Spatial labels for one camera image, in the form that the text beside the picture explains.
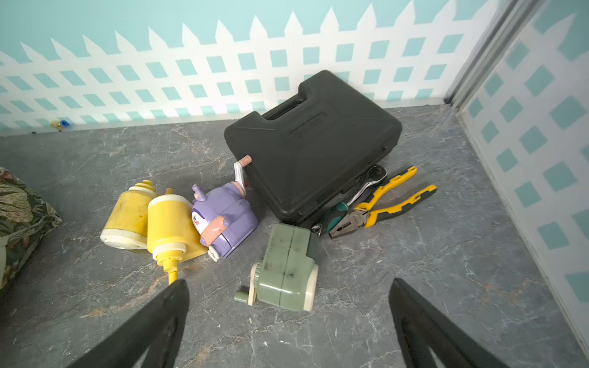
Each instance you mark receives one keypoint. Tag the black plastic tool case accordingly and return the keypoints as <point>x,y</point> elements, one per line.
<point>313,146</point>

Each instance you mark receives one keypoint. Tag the yellow white pencil sharpener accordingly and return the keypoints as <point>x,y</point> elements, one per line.
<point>126,227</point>

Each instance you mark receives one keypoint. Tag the beige canvas tote bag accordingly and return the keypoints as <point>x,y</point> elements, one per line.
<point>26,219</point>

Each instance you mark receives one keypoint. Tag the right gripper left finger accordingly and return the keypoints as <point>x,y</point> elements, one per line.
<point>154,334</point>

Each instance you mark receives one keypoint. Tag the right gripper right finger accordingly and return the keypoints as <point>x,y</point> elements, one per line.
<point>426,335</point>

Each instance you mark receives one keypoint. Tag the chrome ratchet wrench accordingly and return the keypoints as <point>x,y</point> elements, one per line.
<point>371,178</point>

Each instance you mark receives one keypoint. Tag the purple pencil sharpener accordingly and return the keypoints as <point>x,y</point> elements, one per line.
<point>223,217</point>

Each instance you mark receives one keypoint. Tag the green pencil sharpener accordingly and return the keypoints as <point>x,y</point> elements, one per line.
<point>287,275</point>

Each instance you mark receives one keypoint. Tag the green handled screwdriver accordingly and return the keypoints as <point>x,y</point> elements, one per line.
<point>333,216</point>

